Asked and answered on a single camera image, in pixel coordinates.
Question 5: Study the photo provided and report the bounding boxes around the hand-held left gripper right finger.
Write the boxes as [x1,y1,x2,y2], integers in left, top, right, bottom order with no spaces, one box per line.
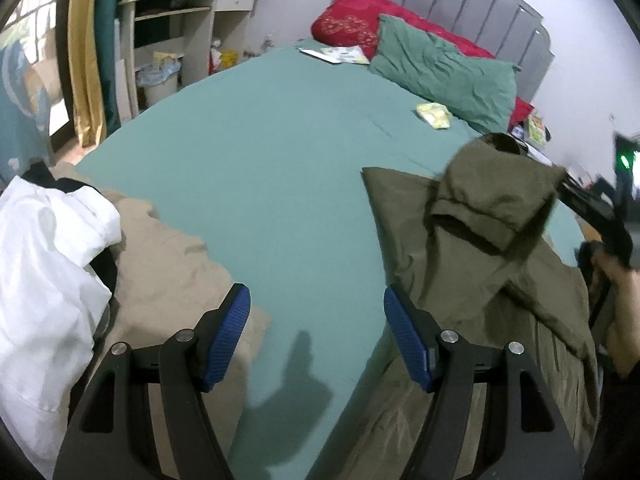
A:
[383,285,583,480]

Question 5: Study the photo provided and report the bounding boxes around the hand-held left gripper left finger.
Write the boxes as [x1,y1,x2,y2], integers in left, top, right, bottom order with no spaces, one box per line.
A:
[52,283,252,480]

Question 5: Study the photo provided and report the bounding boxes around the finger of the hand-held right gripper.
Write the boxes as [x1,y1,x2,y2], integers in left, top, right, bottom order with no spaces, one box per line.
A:
[556,174,615,221]

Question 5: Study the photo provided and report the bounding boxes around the olive green jacket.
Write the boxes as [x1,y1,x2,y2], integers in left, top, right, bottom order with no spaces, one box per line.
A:
[310,132,608,480]

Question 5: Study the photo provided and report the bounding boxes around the person's right forearm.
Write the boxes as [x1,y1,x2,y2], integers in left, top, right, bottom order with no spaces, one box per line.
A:
[604,280,640,379]

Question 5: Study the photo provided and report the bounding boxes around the person's right hand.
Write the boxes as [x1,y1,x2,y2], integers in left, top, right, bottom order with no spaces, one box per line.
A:
[590,250,640,292]

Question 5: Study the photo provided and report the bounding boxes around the beige garment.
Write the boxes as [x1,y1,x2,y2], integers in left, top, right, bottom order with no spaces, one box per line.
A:
[50,162,271,480]

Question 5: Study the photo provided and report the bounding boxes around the yellow green packet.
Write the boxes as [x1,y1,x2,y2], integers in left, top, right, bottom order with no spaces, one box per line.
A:
[415,102,453,130]

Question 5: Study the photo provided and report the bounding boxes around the bed with teal sheet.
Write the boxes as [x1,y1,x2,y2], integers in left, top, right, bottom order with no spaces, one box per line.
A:
[75,42,586,480]

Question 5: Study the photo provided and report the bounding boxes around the green pillow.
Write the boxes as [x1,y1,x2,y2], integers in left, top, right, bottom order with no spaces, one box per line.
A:
[369,14,521,135]

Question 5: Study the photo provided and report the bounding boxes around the white garment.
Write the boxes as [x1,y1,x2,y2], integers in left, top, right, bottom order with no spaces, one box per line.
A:
[0,175,123,478]

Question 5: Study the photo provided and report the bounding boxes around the grey padded headboard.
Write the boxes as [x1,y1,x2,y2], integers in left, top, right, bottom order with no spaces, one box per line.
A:
[340,0,555,106]

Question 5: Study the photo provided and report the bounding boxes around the white trash bin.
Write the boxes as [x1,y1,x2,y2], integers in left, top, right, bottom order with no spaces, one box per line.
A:
[136,52,182,108]

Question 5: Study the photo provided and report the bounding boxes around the printed leaflet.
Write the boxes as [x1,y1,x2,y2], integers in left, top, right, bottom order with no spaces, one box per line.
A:
[297,45,371,66]

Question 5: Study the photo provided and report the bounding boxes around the teal printed cloth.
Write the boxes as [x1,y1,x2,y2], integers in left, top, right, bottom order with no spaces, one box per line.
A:
[0,35,57,186]

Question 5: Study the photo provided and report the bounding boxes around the red patterned pillow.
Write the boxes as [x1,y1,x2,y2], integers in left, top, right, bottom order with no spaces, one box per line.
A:
[311,0,535,133]

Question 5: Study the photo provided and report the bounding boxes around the green curtain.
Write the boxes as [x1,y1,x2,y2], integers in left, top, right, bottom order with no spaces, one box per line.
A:
[95,0,127,128]

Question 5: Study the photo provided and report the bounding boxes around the beige wooden desk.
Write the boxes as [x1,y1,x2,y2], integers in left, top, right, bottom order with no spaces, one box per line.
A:
[116,0,258,121]

